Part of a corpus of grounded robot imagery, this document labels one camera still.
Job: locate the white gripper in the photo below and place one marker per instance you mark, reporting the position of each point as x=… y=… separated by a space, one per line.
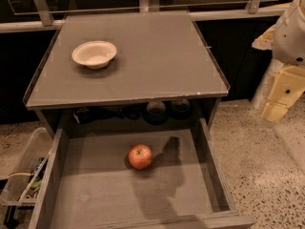
x=290 y=42

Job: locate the red apple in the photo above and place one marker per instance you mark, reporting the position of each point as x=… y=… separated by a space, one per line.
x=140 y=156

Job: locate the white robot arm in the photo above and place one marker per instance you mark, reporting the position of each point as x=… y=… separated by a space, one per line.
x=264 y=88

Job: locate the grey cabinet counter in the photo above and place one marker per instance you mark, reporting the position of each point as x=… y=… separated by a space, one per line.
x=160 y=56

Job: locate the open grey top drawer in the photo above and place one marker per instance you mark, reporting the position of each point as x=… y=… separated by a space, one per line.
x=90 y=184

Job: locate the dark round can right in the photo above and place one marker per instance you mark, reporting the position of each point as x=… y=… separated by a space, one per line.
x=180 y=108

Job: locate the dark round can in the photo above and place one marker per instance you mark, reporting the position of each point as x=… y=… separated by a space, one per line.
x=155 y=112
x=180 y=108

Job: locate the dark round can left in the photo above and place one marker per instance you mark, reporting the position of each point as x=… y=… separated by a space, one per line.
x=155 y=112

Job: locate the white paper bowl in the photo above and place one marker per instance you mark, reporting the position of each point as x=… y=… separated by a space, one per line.
x=94 y=54

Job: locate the black item in shelf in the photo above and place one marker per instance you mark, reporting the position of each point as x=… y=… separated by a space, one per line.
x=82 y=115

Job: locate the clear plastic bin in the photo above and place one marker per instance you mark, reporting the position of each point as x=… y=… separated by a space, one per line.
x=23 y=185

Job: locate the metal railing frame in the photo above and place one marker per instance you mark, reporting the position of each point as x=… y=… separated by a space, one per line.
x=152 y=7

